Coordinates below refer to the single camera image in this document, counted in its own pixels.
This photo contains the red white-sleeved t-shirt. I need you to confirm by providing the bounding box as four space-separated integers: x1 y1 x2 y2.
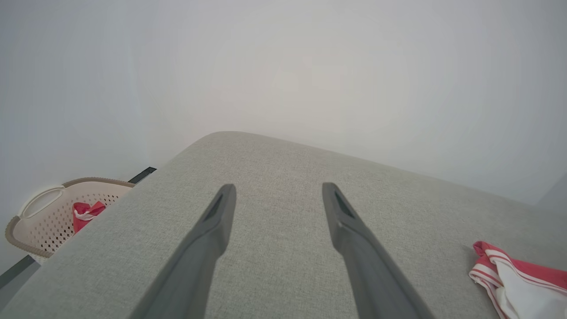
469 241 567 319

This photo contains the red white cloth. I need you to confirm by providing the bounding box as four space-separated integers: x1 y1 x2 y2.
72 201 107 234

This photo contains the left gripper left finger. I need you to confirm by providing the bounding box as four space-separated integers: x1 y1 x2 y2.
128 184 237 319

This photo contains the beige perforated laundry basket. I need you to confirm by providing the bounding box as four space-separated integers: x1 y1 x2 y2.
5 177 136 259

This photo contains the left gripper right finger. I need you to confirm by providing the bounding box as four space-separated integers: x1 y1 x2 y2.
322 182 435 319

